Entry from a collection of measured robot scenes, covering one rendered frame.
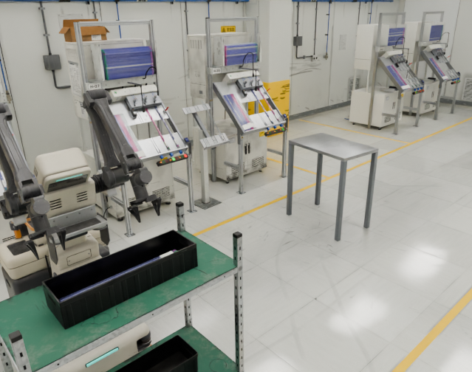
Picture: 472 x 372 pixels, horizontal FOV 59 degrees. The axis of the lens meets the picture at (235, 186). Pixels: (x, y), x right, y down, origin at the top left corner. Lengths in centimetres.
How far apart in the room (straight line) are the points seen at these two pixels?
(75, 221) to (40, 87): 357
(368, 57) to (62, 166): 640
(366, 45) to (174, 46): 328
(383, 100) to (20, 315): 675
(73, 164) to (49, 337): 77
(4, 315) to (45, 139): 404
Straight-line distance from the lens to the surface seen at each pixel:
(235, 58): 505
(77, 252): 223
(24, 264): 246
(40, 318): 172
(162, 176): 449
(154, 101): 433
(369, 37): 774
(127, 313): 163
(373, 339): 299
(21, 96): 551
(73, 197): 210
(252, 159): 530
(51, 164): 200
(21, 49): 548
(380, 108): 772
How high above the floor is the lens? 195
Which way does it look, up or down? 23 degrees down
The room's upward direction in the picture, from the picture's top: 1 degrees counter-clockwise
